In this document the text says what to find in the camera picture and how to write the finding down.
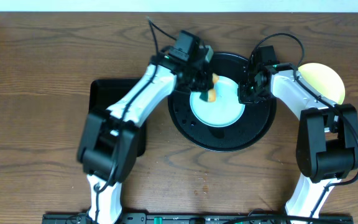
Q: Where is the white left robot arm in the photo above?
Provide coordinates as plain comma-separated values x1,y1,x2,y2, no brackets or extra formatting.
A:
77,50,218,223

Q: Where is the green yellow sponge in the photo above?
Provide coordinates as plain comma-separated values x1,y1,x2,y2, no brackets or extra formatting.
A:
199,73,219,103

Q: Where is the yellow plate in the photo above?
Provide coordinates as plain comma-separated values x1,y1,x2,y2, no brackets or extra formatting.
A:
298,63,346,105

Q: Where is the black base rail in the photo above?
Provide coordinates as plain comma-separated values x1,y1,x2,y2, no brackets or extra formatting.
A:
42,213,354,224

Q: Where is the light green plate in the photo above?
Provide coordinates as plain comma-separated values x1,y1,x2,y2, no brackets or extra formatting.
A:
190,76,246,128

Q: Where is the round black tray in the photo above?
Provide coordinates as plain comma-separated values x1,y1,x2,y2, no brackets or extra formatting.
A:
168,52,277,152

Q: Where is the rectangular black tray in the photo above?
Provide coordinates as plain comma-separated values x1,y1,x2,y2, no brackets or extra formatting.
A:
88,78,147,158

